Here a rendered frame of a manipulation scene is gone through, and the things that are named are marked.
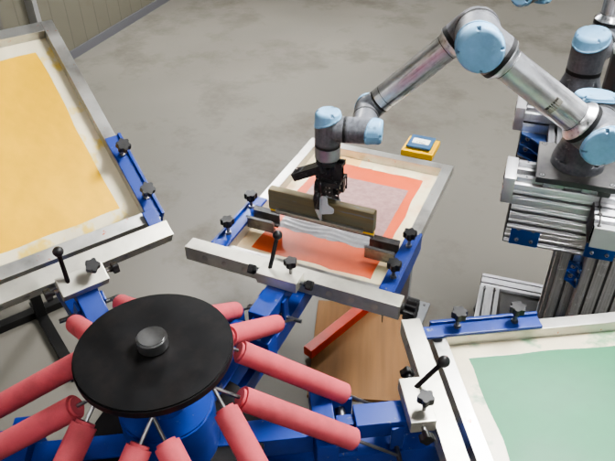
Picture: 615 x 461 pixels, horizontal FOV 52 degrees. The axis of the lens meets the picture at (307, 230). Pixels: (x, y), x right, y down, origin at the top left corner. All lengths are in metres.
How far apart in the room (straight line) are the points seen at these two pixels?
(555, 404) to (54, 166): 1.54
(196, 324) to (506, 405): 0.80
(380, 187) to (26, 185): 1.20
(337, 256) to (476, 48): 0.79
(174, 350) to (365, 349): 1.83
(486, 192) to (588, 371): 2.50
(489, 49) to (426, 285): 1.96
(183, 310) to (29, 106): 1.03
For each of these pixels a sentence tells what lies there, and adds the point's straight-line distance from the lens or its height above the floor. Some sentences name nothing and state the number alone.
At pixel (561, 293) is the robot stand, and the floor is 0.59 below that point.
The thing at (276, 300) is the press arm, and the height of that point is 1.04.
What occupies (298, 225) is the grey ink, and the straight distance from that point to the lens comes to 2.16.
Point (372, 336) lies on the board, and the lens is 3.08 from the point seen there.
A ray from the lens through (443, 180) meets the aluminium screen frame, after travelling 2.37.
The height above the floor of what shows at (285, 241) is 0.95.
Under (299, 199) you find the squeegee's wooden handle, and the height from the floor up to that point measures 1.13.
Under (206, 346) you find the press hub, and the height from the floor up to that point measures 1.32.
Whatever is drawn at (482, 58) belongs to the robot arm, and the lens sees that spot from 1.65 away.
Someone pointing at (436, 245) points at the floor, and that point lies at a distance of 3.67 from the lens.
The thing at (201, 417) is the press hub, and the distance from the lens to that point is 1.38.
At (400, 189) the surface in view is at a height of 0.96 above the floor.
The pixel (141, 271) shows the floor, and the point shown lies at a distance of 3.58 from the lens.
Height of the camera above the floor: 2.24
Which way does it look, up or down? 37 degrees down
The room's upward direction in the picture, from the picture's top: 1 degrees counter-clockwise
